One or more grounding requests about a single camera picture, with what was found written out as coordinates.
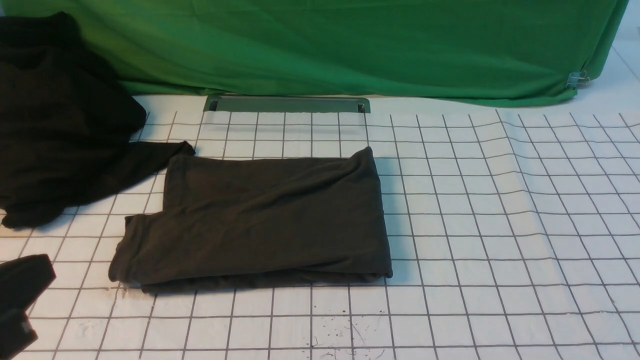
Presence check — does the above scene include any black cloth pile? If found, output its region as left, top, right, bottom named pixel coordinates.
left=0, top=12, right=195, bottom=229

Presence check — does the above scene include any green backdrop cloth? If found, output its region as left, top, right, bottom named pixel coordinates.
left=1, top=0, right=628, bottom=108

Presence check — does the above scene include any dark gray long-sleeve shirt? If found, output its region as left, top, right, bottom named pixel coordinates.
left=108, top=146, right=393, bottom=294

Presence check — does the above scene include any gray metal tray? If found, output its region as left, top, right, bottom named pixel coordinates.
left=203, top=95, right=371, bottom=114

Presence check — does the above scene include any metal binder clip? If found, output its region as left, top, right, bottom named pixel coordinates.
left=565, top=70, right=591, bottom=89

